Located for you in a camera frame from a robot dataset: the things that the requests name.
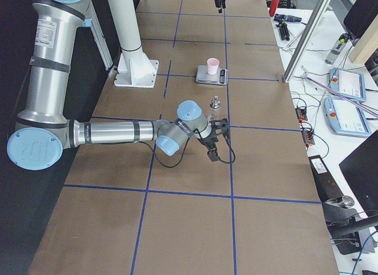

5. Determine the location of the glass sauce bottle metal spout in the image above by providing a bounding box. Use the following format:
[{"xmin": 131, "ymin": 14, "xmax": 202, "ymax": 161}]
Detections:
[{"xmin": 207, "ymin": 95, "xmax": 221, "ymax": 121}]

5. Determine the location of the pink plastic cup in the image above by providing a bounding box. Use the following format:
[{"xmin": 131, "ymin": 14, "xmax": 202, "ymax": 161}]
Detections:
[{"xmin": 207, "ymin": 57, "xmax": 220, "ymax": 75}]

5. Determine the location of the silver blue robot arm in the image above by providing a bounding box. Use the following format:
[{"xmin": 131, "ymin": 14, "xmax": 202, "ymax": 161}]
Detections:
[{"xmin": 7, "ymin": 0, "xmax": 225, "ymax": 170}]

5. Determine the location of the white digital kitchen scale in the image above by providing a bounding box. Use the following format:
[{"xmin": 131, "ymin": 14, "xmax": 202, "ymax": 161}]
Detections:
[{"xmin": 195, "ymin": 65, "xmax": 228, "ymax": 85}]

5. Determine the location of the red fire extinguisher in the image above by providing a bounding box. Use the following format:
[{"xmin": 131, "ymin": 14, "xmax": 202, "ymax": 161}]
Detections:
[{"xmin": 269, "ymin": 0, "xmax": 280, "ymax": 17}]

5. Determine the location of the black tripod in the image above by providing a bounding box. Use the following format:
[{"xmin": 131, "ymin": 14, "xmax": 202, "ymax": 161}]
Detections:
[{"xmin": 273, "ymin": 14, "xmax": 302, "ymax": 41}]

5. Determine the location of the orange black connector block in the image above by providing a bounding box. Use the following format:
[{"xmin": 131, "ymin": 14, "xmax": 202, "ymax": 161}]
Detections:
[{"xmin": 295, "ymin": 106, "xmax": 315, "ymax": 148}]

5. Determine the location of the black power strip box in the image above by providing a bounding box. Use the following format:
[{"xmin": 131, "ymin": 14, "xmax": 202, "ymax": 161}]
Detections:
[{"xmin": 308, "ymin": 155, "xmax": 344, "ymax": 202}]

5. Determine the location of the lower teach pendant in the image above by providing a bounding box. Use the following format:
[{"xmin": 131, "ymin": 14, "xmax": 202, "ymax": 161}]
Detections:
[{"xmin": 324, "ymin": 97, "xmax": 372, "ymax": 138}]

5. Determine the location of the teach pendant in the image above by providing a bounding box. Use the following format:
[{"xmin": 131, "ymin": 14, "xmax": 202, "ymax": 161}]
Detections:
[
  {"xmin": 324, "ymin": 97, "xmax": 372, "ymax": 138},
  {"xmin": 330, "ymin": 67, "xmax": 367, "ymax": 102}
]

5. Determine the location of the black monitor upper right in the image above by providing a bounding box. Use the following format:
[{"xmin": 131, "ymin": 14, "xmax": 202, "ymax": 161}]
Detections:
[{"xmin": 344, "ymin": 0, "xmax": 377, "ymax": 38}]

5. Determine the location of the black monitor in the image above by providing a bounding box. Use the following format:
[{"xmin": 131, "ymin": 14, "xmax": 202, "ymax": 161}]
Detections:
[
  {"xmin": 339, "ymin": 132, "xmax": 377, "ymax": 216},
  {"xmin": 344, "ymin": 0, "xmax": 377, "ymax": 38}
]

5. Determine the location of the black monitor lower right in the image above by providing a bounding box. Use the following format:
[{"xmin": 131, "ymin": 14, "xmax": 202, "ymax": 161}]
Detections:
[{"xmin": 339, "ymin": 132, "xmax": 377, "ymax": 216}]

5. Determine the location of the upper teach pendant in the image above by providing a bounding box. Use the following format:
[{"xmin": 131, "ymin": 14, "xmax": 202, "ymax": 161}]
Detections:
[{"xmin": 330, "ymin": 67, "xmax": 367, "ymax": 102}]

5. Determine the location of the aluminium frame post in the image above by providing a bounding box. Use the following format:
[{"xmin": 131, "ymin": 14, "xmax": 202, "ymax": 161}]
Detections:
[{"xmin": 283, "ymin": 0, "xmax": 331, "ymax": 83}]

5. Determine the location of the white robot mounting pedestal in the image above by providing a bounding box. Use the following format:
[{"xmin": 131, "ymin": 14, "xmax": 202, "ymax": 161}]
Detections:
[{"xmin": 108, "ymin": 0, "xmax": 159, "ymax": 88}]

